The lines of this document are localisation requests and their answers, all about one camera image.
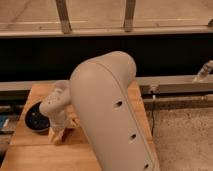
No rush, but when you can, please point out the metal window post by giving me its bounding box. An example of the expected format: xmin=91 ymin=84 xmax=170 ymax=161
xmin=56 ymin=0 xmax=72 ymax=34
xmin=123 ymin=0 xmax=136 ymax=32

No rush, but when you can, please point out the black cable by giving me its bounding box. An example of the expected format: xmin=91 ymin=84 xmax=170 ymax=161
xmin=150 ymin=94 xmax=157 ymax=138

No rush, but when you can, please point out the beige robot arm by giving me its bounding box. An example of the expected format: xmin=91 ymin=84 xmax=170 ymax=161
xmin=39 ymin=51 xmax=160 ymax=171

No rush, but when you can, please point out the left metal window post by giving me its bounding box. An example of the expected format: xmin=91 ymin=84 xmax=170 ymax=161
xmin=56 ymin=0 xmax=72 ymax=34

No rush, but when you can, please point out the right metal window post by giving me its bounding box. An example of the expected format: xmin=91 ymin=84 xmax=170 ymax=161
xmin=123 ymin=0 xmax=136 ymax=32

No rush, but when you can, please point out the dark ceramic bowl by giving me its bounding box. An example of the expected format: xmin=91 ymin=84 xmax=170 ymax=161
xmin=25 ymin=102 xmax=50 ymax=133

